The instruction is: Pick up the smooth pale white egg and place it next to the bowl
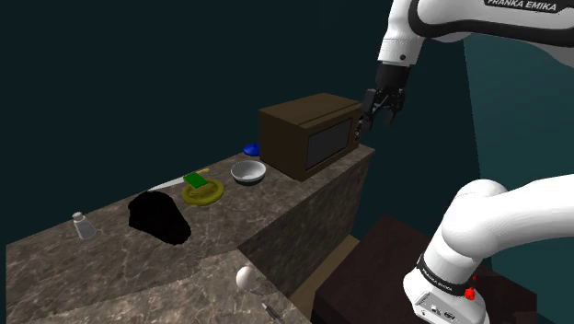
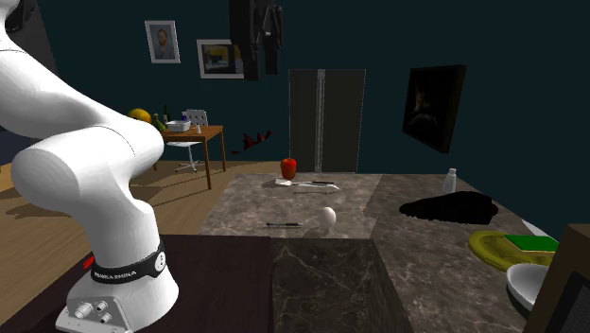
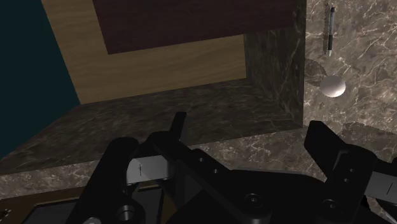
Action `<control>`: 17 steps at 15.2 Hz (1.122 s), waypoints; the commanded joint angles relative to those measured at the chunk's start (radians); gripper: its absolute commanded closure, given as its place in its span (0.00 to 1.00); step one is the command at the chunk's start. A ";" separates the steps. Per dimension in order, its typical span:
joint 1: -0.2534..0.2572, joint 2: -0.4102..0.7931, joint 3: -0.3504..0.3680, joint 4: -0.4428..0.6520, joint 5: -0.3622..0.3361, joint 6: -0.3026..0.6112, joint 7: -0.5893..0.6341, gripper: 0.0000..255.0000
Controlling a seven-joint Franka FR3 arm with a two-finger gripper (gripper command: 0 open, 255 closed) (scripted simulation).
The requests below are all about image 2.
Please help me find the framed portrait picture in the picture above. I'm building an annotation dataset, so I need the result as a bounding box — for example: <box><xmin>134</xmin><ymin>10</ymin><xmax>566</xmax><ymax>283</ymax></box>
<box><xmin>144</xmin><ymin>19</ymin><xmax>182</xmax><ymax>65</ymax></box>

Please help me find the green book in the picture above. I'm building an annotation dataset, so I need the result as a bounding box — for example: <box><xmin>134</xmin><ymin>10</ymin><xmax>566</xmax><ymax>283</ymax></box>
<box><xmin>503</xmin><ymin>233</ymin><xmax>561</xmax><ymax>254</ymax></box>

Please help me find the wooden side table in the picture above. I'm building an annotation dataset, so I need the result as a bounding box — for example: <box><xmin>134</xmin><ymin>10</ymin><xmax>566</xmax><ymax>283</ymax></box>
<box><xmin>127</xmin><ymin>104</ymin><xmax>228</xmax><ymax>191</ymax></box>

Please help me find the white egg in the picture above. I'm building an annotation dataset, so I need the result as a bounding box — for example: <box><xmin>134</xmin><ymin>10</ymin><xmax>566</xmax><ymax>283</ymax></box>
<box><xmin>317</xmin><ymin>206</ymin><xmax>338</xmax><ymax>229</ymax></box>

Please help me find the white shaker bottle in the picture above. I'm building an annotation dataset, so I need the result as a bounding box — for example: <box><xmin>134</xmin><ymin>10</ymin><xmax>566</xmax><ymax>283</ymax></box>
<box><xmin>442</xmin><ymin>167</ymin><xmax>459</xmax><ymax>194</ymax></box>

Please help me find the framed yellow picture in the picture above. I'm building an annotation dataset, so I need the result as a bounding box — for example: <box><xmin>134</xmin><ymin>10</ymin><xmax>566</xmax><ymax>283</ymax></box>
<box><xmin>196</xmin><ymin>38</ymin><xmax>246</xmax><ymax>80</ymax></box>

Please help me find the red jagged object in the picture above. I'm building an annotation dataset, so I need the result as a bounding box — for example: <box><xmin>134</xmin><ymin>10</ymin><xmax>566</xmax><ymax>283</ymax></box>
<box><xmin>230</xmin><ymin>130</ymin><xmax>273</xmax><ymax>156</ymax></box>

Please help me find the black oblong object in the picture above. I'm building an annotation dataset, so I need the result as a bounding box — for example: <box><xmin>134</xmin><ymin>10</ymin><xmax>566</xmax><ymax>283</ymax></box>
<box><xmin>398</xmin><ymin>190</ymin><xmax>500</xmax><ymax>226</ymax></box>

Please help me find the silver utensil with black handle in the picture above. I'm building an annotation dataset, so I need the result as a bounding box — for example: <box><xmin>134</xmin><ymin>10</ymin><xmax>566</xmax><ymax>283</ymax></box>
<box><xmin>274</xmin><ymin>178</ymin><xmax>342</xmax><ymax>193</ymax></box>

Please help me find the brown wooden box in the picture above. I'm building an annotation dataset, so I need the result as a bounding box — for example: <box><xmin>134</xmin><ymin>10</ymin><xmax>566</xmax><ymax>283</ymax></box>
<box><xmin>522</xmin><ymin>222</ymin><xmax>590</xmax><ymax>333</ymax></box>

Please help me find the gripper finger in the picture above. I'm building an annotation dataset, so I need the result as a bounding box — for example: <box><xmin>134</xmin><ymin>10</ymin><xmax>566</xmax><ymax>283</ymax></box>
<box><xmin>242</xmin><ymin>44</ymin><xmax>261</xmax><ymax>82</ymax></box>
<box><xmin>264</xmin><ymin>45</ymin><xmax>282</xmax><ymax>77</ymax></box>

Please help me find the white office chair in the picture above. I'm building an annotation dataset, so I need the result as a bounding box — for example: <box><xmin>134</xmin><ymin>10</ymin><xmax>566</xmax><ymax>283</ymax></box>
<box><xmin>165</xmin><ymin>108</ymin><xmax>210</xmax><ymax>174</ymax></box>

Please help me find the dark robot stand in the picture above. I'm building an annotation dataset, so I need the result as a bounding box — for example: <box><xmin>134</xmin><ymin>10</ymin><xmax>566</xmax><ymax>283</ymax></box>
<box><xmin>0</xmin><ymin>234</ymin><xmax>274</xmax><ymax>333</ymax></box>

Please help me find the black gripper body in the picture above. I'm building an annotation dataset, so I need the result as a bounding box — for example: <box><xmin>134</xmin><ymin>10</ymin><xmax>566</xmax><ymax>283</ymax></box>
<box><xmin>229</xmin><ymin>0</ymin><xmax>285</xmax><ymax>51</ymax></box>

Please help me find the red bell pepper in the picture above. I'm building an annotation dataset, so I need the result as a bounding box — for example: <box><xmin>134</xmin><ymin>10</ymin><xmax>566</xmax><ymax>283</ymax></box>
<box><xmin>280</xmin><ymin>157</ymin><xmax>298</xmax><ymax>182</ymax></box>

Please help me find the dark framed painting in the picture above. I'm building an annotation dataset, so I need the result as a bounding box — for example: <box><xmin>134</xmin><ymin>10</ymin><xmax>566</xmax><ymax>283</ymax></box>
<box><xmin>401</xmin><ymin>63</ymin><xmax>468</xmax><ymax>155</ymax></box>

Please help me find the yellow-green plate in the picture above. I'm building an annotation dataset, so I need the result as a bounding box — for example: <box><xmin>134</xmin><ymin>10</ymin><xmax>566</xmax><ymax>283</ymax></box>
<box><xmin>468</xmin><ymin>230</ymin><xmax>562</xmax><ymax>273</ymax></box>

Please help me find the white bowl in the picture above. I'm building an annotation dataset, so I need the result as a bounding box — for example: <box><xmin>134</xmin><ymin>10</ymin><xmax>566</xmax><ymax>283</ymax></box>
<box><xmin>505</xmin><ymin>262</ymin><xmax>551</xmax><ymax>313</ymax></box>

